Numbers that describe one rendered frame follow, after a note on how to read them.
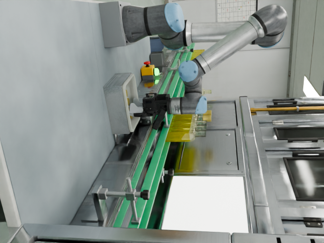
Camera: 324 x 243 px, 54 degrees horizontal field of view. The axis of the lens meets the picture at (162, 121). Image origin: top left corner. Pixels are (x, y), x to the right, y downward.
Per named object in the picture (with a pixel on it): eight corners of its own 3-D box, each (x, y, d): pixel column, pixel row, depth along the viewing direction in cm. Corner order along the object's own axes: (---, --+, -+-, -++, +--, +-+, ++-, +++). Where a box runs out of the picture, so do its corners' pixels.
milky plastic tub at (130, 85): (113, 134, 137) (132, 134, 136) (103, 86, 128) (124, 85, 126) (124, 117, 153) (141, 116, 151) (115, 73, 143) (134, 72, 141)
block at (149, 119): (138, 125, 155) (152, 125, 154) (135, 108, 151) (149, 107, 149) (140, 122, 158) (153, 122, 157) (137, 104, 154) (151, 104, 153)
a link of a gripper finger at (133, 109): (121, 102, 138) (142, 100, 138) (123, 114, 141) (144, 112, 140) (120, 105, 135) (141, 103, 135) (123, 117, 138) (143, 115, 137)
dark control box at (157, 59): (150, 66, 212) (162, 65, 211) (149, 54, 209) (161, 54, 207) (152, 62, 220) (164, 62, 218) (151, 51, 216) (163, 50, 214)
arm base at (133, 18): (119, 5, 125) (143, 0, 123) (129, 6, 139) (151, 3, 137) (126, 43, 129) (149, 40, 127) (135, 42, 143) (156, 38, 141)
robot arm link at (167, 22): (146, 0, 127) (179, -6, 125) (154, 17, 140) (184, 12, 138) (147, 27, 125) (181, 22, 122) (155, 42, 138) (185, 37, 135)
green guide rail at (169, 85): (152, 109, 155) (168, 108, 153) (152, 107, 154) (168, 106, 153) (186, 34, 309) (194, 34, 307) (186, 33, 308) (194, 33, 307)
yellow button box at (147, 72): (141, 80, 188) (153, 79, 187) (139, 67, 185) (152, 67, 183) (143, 76, 194) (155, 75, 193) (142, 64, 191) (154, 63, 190)
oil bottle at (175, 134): (152, 142, 156) (195, 141, 152) (151, 132, 154) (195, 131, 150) (155, 137, 161) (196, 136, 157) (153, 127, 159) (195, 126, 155)
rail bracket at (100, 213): (82, 225, 99) (152, 228, 95) (69, 182, 92) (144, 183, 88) (87, 214, 104) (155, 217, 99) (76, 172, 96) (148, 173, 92)
